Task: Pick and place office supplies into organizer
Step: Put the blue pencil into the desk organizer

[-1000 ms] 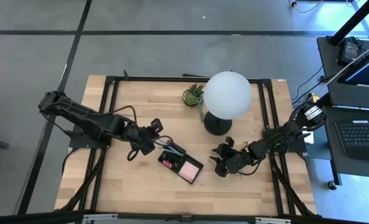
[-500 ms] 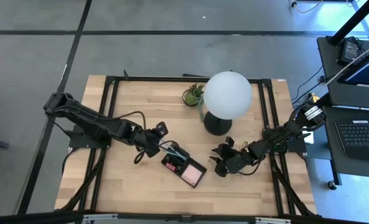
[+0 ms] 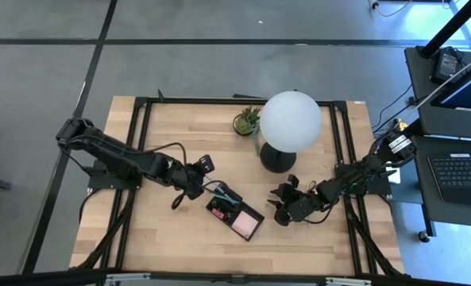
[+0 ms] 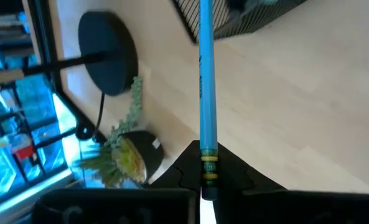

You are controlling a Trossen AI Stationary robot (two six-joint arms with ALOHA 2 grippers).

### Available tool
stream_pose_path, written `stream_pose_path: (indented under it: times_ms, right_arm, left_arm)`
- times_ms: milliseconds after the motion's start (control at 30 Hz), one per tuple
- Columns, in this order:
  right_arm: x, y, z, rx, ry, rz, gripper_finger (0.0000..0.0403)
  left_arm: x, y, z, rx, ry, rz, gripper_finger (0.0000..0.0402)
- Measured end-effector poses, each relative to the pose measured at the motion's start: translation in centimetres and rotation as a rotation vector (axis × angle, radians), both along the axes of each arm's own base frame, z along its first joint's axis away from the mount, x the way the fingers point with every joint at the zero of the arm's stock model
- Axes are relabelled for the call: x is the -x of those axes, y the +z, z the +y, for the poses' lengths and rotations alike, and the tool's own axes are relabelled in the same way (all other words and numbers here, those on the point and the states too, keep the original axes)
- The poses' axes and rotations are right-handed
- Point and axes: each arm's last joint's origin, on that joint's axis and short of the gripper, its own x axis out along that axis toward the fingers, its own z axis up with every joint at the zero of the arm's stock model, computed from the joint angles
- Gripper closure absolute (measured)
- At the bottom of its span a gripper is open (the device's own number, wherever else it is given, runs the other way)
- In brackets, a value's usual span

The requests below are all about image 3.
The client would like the black keyboard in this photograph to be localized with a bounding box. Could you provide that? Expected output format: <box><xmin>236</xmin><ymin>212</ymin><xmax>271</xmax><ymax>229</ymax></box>
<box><xmin>427</xmin><ymin>153</ymin><xmax>471</xmax><ymax>207</ymax></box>

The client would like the white globe table lamp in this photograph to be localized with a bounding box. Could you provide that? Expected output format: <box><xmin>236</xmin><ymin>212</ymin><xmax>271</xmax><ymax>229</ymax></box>
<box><xmin>259</xmin><ymin>90</ymin><xmax>322</xmax><ymax>174</ymax></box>

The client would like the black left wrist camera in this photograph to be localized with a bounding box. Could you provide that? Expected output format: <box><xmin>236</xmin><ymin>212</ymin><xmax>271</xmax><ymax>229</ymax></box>
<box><xmin>198</xmin><ymin>155</ymin><xmax>216</xmax><ymax>175</ymax></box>

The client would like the teal pen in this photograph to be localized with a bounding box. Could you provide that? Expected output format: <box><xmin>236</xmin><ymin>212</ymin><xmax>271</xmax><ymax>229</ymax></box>
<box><xmin>214</xmin><ymin>187</ymin><xmax>233</xmax><ymax>204</ymax></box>

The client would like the desk computer screen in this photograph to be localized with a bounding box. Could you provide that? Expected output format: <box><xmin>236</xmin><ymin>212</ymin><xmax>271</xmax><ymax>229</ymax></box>
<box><xmin>431</xmin><ymin>51</ymin><xmax>471</xmax><ymax>114</ymax></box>

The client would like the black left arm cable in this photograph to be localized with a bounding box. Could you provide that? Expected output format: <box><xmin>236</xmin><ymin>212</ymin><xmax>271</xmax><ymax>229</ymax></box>
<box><xmin>137</xmin><ymin>141</ymin><xmax>188</xmax><ymax>211</ymax></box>

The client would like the black side desk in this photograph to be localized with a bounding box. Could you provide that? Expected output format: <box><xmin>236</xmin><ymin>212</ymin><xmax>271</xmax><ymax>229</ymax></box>
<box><xmin>403</xmin><ymin>45</ymin><xmax>471</xmax><ymax>239</ymax></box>

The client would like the black mesh desk organizer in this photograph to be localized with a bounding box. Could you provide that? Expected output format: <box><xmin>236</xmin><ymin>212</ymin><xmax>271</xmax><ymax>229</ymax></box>
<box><xmin>205</xmin><ymin>180</ymin><xmax>266</xmax><ymax>242</ymax></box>

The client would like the black diagonal pole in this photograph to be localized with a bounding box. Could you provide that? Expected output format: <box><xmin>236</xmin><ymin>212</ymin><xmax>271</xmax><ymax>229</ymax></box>
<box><xmin>419</xmin><ymin>0</ymin><xmax>471</xmax><ymax>60</ymax></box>

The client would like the light blue pen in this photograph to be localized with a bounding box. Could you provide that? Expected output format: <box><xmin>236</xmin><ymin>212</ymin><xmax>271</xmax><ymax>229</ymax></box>
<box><xmin>218</xmin><ymin>184</ymin><xmax>238</xmax><ymax>201</ymax></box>

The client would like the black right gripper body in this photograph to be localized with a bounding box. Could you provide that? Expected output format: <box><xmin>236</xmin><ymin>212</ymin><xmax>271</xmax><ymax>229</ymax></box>
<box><xmin>274</xmin><ymin>189</ymin><xmax>326</xmax><ymax>227</ymax></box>

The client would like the black power adapter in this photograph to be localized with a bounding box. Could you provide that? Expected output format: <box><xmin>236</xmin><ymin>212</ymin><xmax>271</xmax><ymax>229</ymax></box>
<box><xmin>429</xmin><ymin>47</ymin><xmax>463</xmax><ymax>84</ymax></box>

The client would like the potted succulent plant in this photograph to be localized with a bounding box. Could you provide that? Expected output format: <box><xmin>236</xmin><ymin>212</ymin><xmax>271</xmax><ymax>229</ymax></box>
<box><xmin>232</xmin><ymin>105</ymin><xmax>264</xmax><ymax>157</ymax></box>

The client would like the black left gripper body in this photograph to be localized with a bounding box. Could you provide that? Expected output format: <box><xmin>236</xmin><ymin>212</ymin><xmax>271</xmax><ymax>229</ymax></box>
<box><xmin>174</xmin><ymin>158</ymin><xmax>207</xmax><ymax>199</ymax></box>

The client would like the black aluminium table frame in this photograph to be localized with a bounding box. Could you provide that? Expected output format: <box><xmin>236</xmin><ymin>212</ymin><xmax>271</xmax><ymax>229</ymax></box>
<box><xmin>70</xmin><ymin>95</ymin><xmax>405</xmax><ymax>279</ymax></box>

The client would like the pink sticky note pad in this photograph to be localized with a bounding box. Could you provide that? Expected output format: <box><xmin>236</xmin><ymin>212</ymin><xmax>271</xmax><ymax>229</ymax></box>
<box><xmin>230</xmin><ymin>211</ymin><xmax>260</xmax><ymax>238</ymax></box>

